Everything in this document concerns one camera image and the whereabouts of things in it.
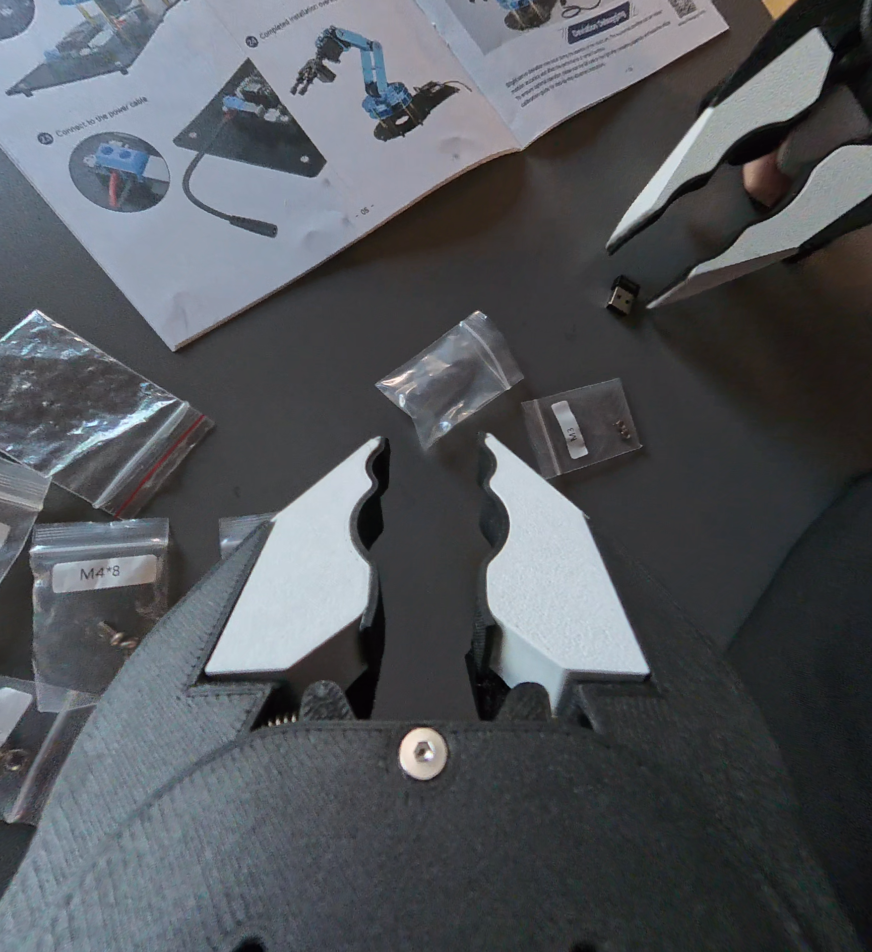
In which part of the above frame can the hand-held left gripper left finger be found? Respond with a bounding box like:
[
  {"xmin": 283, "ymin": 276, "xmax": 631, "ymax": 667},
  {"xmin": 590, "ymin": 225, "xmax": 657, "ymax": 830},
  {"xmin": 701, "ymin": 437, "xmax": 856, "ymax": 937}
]
[{"xmin": 203, "ymin": 436, "xmax": 393, "ymax": 720}]

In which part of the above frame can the person's dark clothing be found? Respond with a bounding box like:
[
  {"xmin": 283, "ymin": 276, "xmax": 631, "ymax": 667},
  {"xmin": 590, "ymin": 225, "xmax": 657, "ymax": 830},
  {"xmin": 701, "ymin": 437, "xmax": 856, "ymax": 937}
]
[{"xmin": 726, "ymin": 469, "xmax": 872, "ymax": 952}]

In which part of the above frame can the clear bag with red stripe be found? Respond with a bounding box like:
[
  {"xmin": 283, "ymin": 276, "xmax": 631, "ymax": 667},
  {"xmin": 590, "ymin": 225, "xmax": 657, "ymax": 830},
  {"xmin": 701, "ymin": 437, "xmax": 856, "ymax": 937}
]
[{"xmin": 0, "ymin": 309, "xmax": 215, "ymax": 519}]

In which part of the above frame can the black wireless dongle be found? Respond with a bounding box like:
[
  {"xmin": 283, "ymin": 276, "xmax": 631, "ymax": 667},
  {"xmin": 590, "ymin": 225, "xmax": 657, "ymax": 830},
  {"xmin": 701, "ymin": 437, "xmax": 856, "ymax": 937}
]
[{"xmin": 603, "ymin": 274, "xmax": 650, "ymax": 318}]

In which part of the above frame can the clear labelled nut bag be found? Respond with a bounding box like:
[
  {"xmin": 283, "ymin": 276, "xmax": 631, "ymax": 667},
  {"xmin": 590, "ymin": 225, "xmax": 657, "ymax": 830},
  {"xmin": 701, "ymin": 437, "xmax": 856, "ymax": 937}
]
[{"xmin": 521, "ymin": 378, "xmax": 644, "ymax": 479}]

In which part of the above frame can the clear zip bag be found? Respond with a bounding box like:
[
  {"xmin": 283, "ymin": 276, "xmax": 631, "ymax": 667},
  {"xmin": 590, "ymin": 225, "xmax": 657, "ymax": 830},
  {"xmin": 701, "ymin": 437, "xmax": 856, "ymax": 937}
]
[{"xmin": 375, "ymin": 311, "xmax": 525, "ymax": 452}]

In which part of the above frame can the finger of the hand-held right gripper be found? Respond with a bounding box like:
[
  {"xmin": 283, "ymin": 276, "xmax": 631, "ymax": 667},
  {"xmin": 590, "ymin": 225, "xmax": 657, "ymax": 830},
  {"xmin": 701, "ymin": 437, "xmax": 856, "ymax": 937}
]
[
  {"xmin": 644, "ymin": 143, "xmax": 872, "ymax": 311},
  {"xmin": 604, "ymin": 28, "xmax": 837, "ymax": 257}
]

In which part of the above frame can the pile of small clear bags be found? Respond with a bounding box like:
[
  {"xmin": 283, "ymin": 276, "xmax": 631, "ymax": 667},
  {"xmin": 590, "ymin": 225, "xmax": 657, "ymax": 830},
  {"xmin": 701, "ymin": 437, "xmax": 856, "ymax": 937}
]
[{"xmin": 0, "ymin": 446, "xmax": 273, "ymax": 827}]

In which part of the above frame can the dark grey desk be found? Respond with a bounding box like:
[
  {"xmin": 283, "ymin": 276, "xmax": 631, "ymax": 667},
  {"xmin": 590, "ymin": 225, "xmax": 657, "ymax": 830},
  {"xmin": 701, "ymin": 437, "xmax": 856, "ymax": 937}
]
[{"xmin": 0, "ymin": 0, "xmax": 872, "ymax": 893}]

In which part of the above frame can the person's right hand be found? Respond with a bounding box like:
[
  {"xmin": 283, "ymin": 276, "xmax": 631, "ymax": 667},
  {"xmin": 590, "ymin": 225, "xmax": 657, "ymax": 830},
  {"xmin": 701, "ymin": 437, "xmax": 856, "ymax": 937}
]
[{"xmin": 741, "ymin": 152, "xmax": 788, "ymax": 209}]

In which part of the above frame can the open instruction manual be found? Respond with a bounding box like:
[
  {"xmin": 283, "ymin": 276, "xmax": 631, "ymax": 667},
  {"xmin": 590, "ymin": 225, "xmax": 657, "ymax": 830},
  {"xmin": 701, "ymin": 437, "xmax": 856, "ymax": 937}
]
[{"xmin": 0, "ymin": 0, "xmax": 731, "ymax": 352}]

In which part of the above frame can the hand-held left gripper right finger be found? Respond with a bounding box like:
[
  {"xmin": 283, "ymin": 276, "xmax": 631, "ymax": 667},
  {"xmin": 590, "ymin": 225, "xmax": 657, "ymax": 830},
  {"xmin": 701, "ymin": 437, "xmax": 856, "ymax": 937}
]
[{"xmin": 472, "ymin": 433, "xmax": 653, "ymax": 721}]

